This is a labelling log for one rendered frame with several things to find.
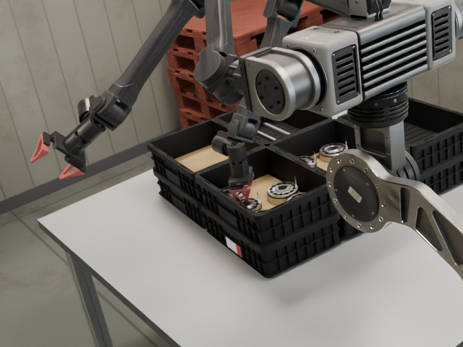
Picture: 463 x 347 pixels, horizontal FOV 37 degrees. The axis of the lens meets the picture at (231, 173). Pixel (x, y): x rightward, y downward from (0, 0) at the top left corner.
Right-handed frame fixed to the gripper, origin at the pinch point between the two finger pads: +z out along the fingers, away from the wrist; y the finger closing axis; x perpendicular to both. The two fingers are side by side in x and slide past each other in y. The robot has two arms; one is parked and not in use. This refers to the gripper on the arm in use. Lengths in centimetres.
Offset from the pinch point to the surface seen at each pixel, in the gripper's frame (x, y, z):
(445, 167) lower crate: 65, -25, 7
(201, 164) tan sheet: -22.1, -38.8, 5.0
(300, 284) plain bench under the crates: 17.0, 22.4, 17.7
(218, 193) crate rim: -7.5, 3.1, -4.6
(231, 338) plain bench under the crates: -0.7, 45.2, 17.9
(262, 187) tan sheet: 3.6, -16.4, 4.8
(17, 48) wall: -165, -198, -9
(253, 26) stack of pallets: -21, -212, -1
